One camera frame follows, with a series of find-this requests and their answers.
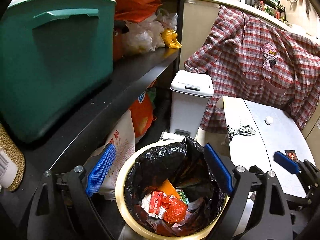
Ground black spice rack with bottles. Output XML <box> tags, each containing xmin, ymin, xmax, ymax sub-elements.
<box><xmin>253</xmin><ymin>0</ymin><xmax>287</xmax><ymax>23</ymax></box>

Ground red white carton box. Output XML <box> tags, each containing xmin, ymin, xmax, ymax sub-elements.
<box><xmin>148</xmin><ymin>191</ymin><xmax>164</xmax><ymax>218</ymax></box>

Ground round bin with black bag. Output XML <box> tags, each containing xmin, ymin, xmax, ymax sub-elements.
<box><xmin>116</xmin><ymin>137</ymin><xmax>228</xmax><ymax>239</ymax></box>

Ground red plastic bag on shelf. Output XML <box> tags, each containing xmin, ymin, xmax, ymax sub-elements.
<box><xmin>114</xmin><ymin>0</ymin><xmax>162</xmax><ymax>23</ymax></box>

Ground white plastic bags on shelf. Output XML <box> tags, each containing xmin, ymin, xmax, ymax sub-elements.
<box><xmin>121</xmin><ymin>9</ymin><xmax>178</xmax><ymax>55</ymax></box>

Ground orange rice bag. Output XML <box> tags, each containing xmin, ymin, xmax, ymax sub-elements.
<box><xmin>129</xmin><ymin>91</ymin><xmax>156</xmax><ymax>143</ymax></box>

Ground black metal shelf rack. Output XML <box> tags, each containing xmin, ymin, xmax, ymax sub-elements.
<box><xmin>0</xmin><ymin>0</ymin><xmax>185</xmax><ymax>240</ymax></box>

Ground white flour sack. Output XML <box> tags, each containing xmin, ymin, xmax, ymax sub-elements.
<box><xmin>91</xmin><ymin>109</ymin><xmax>135</xmax><ymax>201</ymax></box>

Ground green storage box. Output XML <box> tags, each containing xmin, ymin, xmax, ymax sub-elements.
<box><xmin>1</xmin><ymin>0</ymin><xmax>116</xmax><ymax>143</ymax></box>

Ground dark printed snack packet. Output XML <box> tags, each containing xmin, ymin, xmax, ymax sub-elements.
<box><xmin>285</xmin><ymin>150</ymin><xmax>298</xmax><ymax>161</ymax></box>

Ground white pedal trash bin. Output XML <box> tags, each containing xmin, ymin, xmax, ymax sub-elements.
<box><xmin>169</xmin><ymin>70</ymin><xmax>214</xmax><ymax>138</ymax></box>

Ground orange plastic bag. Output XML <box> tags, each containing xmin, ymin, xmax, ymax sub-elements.
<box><xmin>162</xmin><ymin>194</ymin><xmax>188</xmax><ymax>224</ymax></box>

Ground yellow plastic bag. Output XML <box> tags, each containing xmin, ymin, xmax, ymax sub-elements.
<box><xmin>161</xmin><ymin>28</ymin><xmax>182</xmax><ymax>49</ymax></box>

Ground patterned white tablecloth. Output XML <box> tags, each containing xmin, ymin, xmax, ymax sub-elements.
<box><xmin>222</xmin><ymin>96</ymin><xmax>272</xmax><ymax>173</ymax></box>

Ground orange snack bag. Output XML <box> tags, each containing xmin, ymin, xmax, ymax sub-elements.
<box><xmin>157</xmin><ymin>179</ymin><xmax>180</xmax><ymax>199</ymax></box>

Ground spice jar with label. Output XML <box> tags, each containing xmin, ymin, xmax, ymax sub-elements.
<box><xmin>0</xmin><ymin>125</ymin><xmax>25</xmax><ymax>192</ymax></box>

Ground red plaid shirt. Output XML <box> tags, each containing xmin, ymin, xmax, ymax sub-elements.
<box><xmin>184</xmin><ymin>5</ymin><xmax>319</xmax><ymax>133</ymax></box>

